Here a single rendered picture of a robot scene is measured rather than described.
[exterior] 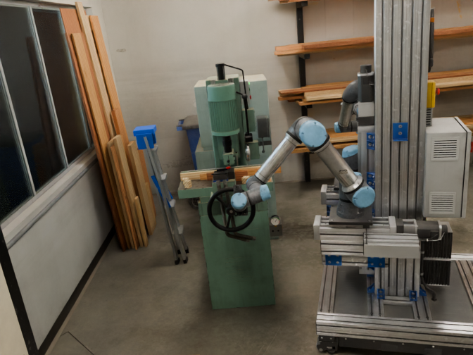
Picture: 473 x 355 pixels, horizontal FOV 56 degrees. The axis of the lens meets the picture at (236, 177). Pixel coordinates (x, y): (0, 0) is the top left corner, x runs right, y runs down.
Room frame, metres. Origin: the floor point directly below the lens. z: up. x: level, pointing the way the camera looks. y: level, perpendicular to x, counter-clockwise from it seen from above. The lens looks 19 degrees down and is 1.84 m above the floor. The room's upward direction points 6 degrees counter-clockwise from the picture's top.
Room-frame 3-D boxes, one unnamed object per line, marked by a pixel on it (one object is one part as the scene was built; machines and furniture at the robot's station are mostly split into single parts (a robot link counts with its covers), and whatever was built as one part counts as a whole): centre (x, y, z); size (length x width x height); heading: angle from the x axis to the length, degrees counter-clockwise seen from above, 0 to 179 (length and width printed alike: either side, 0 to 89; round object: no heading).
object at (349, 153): (2.65, -0.75, 0.98); 0.13 x 0.12 x 0.14; 88
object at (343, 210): (2.18, -0.60, 0.87); 0.15 x 0.15 x 0.10
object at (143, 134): (3.40, 0.62, 0.58); 0.27 x 0.25 x 1.16; 91
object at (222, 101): (2.76, 0.04, 1.35); 0.18 x 0.18 x 0.31
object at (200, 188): (2.65, 0.08, 0.87); 0.61 x 0.30 x 0.06; 87
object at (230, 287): (2.88, 0.03, 0.36); 0.58 x 0.45 x 0.71; 177
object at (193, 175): (2.78, 0.07, 0.93); 0.60 x 0.02 x 0.05; 87
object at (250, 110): (2.96, -0.13, 1.23); 0.09 x 0.08 x 0.15; 177
